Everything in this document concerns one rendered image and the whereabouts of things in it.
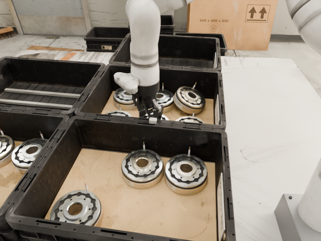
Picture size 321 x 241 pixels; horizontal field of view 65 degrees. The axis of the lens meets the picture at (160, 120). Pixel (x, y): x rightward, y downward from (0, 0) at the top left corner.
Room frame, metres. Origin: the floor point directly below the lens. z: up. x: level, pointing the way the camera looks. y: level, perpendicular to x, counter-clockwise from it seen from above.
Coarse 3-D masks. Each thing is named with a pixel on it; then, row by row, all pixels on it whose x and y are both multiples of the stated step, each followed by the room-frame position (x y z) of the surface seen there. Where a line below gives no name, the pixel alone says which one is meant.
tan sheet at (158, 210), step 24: (72, 168) 0.43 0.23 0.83; (96, 168) 0.43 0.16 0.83; (120, 168) 0.43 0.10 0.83; (96, 192) 0.35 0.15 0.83; (120, 192) 0.35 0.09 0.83; (144, 192) 0.35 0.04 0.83; (168, 192) 0.35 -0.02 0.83; (48, 216) 0.29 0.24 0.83; (120, 216) 0.29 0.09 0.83; (144, 216) 0.29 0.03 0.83; (168, 216) 0.29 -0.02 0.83; (192, 216) 0.29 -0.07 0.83; (192, 240) 0.24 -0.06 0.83; (216, 240) 0.24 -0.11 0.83
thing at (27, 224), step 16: (64, 128) 0.47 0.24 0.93; (160, 128) 0.48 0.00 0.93; (176, 128) 0.47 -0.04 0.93; (192, 128) 0.47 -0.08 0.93; (208, 128) 0.47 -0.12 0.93; (224, 144) 0.41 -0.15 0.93; (48, 160) 0.37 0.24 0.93; (224, 160) 0.37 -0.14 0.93; (32, 176) 0.32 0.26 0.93; (224, 176) 0.32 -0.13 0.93; (224, 192) 0.29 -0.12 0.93; (16, 208) 0.25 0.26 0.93; (16, 224) 0.22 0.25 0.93; (32, 224) 0.22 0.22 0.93; (48, 224) 0.22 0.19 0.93; (64, 224) 0.22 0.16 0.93; (80, 224) 0.22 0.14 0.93; (96, 240) 0.20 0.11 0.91; (112, 240) 0.20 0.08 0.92; (128, 240) 0.20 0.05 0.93; (144, 240) 0.19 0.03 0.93; (160, 240) 0.19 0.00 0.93; (176, 240) 0.19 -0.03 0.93
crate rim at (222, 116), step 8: (112, 64) 0.81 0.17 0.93; (120, 64) 0.81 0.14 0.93; (104, 72) 0.75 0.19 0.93; (192, 72) 0.76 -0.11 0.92; (200, 72) 0.76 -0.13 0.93; (208, 72) 0.75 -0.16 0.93; (216, 72) 0.75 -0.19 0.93; (96, 80) 0.70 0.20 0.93; (88, 96) 0.61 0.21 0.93; (80, 104) 0.57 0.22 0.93; (224, 104) 0.57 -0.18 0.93; (80, 112) 0.53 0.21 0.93; (224, 112) 0.53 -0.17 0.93; (136, 120) 0.50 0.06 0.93; (144, 120) 0.50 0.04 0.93; (160, 120) 0.50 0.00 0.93; (168, 120) 0.50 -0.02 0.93; (224, 120) 0.50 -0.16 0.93; (216, 128) 0.47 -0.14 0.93; (224, 128) 0.47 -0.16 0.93
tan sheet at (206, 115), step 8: (112, 96) 0.76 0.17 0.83; (112, 104) 0.71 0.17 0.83; (208, 104) 0.71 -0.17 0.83; (104, 112) 0.66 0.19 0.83; (128, 112) 0.66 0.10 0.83; (136, 112) 0.66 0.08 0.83; (168, 112) 0.66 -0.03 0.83; (176, 112) 0.66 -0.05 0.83; (184, 112) 0.66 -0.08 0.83; (200, 112) 0.66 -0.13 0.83; (208, 112) 0.66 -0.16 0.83; (208, 120) 0.62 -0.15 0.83
